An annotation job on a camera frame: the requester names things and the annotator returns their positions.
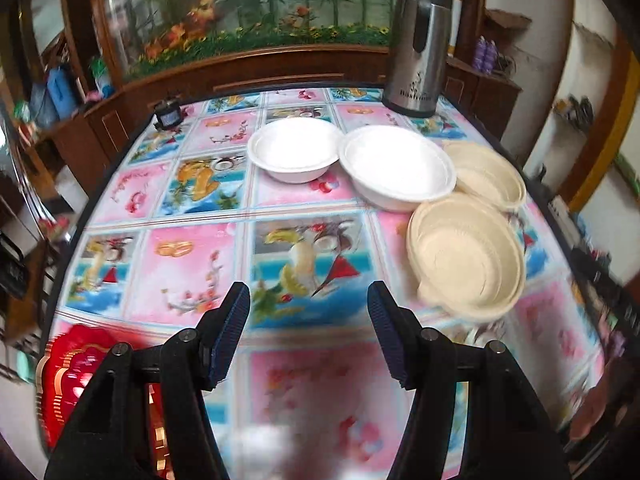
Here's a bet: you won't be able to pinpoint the blue thermos flask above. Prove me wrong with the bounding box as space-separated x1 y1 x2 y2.
46 66 79 120

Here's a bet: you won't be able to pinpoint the purple bottles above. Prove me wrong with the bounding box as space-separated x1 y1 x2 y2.
472 37 499 74

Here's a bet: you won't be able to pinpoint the stack of red scalloped plates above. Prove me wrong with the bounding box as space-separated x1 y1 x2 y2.
35 325 176 480

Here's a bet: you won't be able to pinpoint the green label plastic bottle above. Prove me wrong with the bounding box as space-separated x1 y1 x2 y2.
90 57 117 99

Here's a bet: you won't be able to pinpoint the person's right forearm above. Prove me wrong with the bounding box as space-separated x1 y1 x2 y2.
570 355 621 441

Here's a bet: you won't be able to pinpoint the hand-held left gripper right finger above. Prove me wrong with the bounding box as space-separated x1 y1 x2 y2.
367 281 571 480

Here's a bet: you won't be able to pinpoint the stainless steel thermos kettle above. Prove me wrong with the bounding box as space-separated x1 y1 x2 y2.
382 0 451 117

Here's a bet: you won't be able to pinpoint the beige paper bowl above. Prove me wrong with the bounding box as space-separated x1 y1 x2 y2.
441 140 527 211
406 194 526 322

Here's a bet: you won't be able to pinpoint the small white foam bowl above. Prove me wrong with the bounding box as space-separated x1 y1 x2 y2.
247 118 343 183

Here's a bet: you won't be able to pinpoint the large white foam bowl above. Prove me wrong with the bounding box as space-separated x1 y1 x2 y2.
339 125 457 212

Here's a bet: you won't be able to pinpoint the small black jar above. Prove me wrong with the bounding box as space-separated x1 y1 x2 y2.
154 101 182 128

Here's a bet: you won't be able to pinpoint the glass flower display panel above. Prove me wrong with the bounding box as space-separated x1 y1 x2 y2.
90 0 456 81

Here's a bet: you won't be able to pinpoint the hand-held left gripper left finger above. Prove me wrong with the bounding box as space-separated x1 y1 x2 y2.
45 282 251 480

